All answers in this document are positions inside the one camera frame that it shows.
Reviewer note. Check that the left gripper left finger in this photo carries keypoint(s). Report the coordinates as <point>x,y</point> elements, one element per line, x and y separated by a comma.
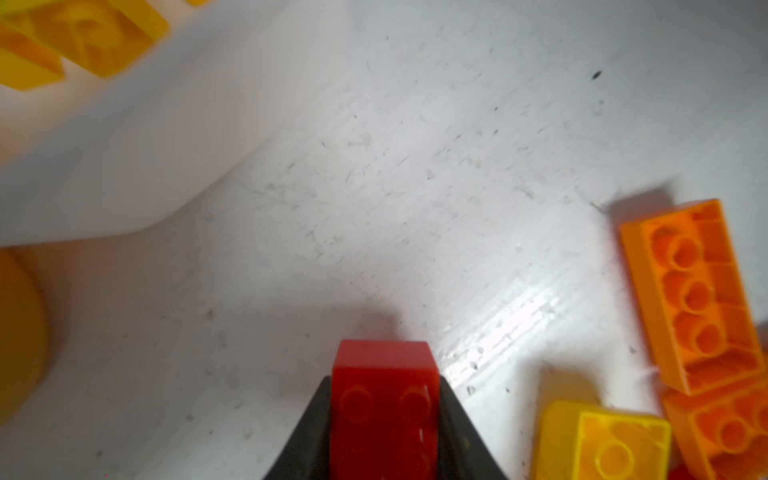
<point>305,455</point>

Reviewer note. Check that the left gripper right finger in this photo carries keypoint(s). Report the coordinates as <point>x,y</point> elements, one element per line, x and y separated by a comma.
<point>462,454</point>

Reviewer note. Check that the red lego brick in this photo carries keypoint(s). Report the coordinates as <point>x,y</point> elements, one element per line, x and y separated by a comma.
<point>385,398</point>

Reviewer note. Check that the yellow lego brick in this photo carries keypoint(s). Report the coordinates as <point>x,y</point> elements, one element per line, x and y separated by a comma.
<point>25,63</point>
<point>103,37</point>
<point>586,441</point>

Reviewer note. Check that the orange lego brick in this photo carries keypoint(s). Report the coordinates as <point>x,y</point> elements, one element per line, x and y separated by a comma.
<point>722,434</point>
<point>691,299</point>

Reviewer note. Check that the yellow plastic container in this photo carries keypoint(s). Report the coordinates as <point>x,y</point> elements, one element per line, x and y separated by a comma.
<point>24,335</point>

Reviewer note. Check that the white plastic container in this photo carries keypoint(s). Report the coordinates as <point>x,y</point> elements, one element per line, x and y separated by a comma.
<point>89,158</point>

